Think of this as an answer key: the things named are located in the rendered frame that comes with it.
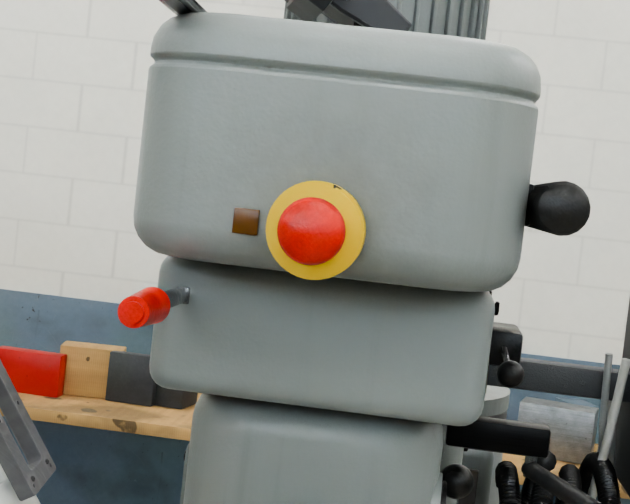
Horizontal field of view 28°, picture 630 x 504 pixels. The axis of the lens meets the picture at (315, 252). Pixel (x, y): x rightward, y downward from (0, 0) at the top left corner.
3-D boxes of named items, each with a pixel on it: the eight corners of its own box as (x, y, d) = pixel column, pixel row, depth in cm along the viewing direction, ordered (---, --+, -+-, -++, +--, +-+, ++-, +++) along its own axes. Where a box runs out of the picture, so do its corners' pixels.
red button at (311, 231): (339, 270, 73) (347, 201, 72) (271, 261, 73) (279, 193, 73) (344, 267, 76) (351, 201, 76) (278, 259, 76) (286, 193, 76)
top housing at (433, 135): (524, 302, 77) (556, 40, 76) (106, 252, 79) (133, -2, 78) (491, 263, 123) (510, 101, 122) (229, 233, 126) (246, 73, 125)
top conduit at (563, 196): (587, 239, 79) (594, 183, 79) (520, 231, 79) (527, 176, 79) (532, 224, 124) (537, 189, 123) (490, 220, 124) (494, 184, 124)
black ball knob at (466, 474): (472, 505, 105) (476, 470, 105) (436, 500, 106) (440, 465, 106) (471, 496, 108) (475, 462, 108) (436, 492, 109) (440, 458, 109)
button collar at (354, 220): (358, 285, 75) (369, 186, 75) (260, 273, 76) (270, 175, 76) (360, 283, 77) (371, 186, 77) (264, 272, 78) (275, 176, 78)
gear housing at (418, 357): (485, 433, 87) (503, 290, 86) (141, 389, 89) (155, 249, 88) (472, 368, 120) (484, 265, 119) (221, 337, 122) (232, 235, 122)
